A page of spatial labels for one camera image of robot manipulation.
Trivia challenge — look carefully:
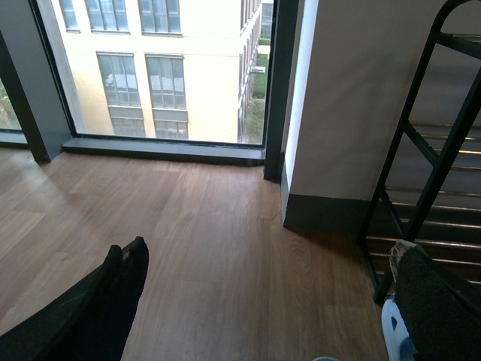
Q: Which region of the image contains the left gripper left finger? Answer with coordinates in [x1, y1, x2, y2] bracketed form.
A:
[1, 236, 149, 360]

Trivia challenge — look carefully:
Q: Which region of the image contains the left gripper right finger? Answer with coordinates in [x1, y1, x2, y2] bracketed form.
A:
[389, 240, 480, 360]

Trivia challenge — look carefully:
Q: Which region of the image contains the light blue slipper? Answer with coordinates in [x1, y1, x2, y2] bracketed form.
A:
[381, 293, 419, 360]
[312, 356, 339, 361]

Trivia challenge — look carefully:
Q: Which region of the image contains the black metal shoe rack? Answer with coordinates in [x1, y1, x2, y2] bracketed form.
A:
[358, 1, 480, 303]

